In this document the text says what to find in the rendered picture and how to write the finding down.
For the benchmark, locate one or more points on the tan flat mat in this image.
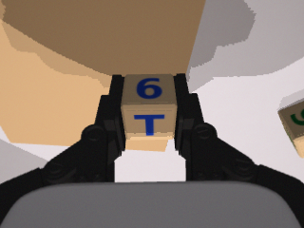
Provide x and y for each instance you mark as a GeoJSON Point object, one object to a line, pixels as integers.
{"type": "Point", "coordinates": [57, 58]}

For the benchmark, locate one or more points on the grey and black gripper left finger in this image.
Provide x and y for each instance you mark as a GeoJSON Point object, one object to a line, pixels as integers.
{"type": "Point", "coordinates": [92, 158]}

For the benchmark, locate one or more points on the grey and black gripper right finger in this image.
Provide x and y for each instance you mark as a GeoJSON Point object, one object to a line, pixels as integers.
{"type": "Point", "coordinates": [206, 155]}

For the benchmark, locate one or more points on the wooden letter block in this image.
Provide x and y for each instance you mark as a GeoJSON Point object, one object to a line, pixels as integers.
{"type": "Point", "coordinates": [292, 119]}
{"type": "Point", "coordinates": [149, 106]}

